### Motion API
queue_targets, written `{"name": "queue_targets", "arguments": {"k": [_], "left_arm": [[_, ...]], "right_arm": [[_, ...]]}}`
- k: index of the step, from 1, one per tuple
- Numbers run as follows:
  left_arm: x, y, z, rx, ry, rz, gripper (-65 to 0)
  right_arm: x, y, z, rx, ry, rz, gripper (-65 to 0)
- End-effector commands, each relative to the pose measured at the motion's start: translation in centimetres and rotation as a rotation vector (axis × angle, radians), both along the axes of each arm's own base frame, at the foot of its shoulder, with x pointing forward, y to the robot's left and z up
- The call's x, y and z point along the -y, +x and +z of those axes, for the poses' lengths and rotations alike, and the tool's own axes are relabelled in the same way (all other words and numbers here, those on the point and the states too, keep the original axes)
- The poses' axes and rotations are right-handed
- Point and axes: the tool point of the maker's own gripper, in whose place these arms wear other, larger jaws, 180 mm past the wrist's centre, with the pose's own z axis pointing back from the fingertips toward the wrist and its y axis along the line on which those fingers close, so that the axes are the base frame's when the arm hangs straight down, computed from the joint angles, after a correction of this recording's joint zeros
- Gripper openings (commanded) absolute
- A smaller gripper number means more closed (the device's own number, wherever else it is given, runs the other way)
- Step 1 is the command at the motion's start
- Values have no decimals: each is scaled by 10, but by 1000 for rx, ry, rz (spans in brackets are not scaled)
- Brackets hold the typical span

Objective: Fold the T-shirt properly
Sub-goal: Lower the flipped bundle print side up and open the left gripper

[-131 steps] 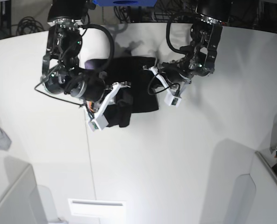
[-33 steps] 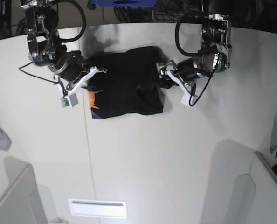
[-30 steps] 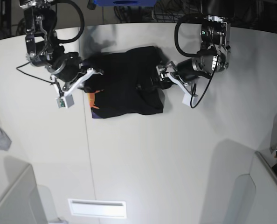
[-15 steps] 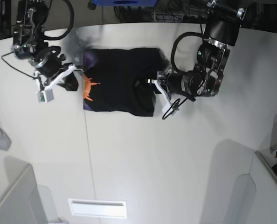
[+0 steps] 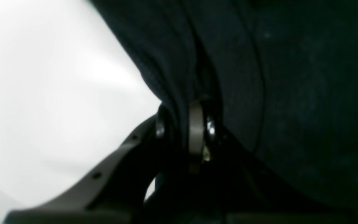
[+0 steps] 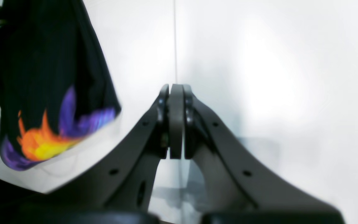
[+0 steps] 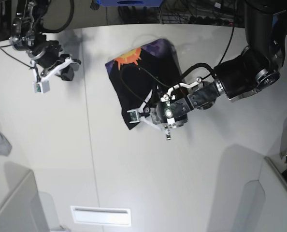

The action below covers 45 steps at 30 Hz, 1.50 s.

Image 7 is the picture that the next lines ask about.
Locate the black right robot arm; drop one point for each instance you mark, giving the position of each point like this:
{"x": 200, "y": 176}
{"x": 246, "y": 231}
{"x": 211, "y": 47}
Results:
{"x": 29, "y": 35}

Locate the black T-shirt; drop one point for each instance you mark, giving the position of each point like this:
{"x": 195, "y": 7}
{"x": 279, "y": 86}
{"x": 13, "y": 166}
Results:
{"x": 153, "y": 66}

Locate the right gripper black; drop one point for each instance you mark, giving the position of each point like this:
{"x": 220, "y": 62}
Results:
{"x": 47, "y": 56}

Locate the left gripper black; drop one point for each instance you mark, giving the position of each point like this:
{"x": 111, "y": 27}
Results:
{"x": 172, "y": 114}

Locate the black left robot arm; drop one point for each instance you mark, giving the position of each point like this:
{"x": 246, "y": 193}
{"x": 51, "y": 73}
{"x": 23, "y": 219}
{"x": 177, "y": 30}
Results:
{"x": 257, "y": 67}

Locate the blue box at top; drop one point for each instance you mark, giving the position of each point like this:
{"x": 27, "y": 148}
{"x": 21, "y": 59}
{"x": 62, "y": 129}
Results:
{"x": 120, "y": 3}

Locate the white slotted panel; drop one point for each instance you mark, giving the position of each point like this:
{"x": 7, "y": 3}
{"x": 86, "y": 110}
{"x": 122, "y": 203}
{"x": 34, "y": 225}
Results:
{"x": 101, "y": 216}

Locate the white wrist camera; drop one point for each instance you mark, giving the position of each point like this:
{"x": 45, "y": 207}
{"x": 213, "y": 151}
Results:
{"x": 134, "y": 116}
{"x": 41, "y": 87}

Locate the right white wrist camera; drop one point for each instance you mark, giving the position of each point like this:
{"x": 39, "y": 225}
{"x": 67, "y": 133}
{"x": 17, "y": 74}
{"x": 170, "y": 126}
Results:
{"x": 41, "y": 87}

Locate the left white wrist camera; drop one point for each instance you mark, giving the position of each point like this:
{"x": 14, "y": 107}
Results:
{"x": 134, "y": 116}

